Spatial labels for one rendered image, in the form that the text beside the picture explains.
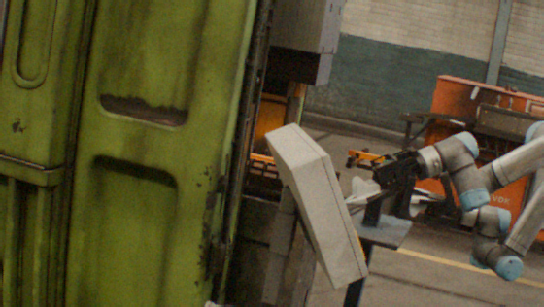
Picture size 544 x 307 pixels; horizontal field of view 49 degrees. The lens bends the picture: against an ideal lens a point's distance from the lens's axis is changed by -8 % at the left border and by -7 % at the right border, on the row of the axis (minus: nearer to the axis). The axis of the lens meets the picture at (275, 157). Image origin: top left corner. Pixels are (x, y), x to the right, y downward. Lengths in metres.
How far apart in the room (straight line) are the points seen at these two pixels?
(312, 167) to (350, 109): 8.47
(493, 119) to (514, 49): 4.27
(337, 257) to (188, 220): 0.51
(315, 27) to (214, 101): 0.38
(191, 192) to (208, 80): 0.29
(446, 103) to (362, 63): 4.32
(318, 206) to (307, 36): 0.67
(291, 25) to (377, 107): 7.83
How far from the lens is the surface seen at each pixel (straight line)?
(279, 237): 1.45
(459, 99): 5.44
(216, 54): 1.61
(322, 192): 1.27
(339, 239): 1.31
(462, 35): 9.48
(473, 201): 1.61
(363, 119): 9.68
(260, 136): 2.29
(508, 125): 5.29
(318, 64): 1.86
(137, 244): 1.85
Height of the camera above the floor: 1.43
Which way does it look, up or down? 12 degrees down
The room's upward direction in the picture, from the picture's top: 10 degrees clockwise
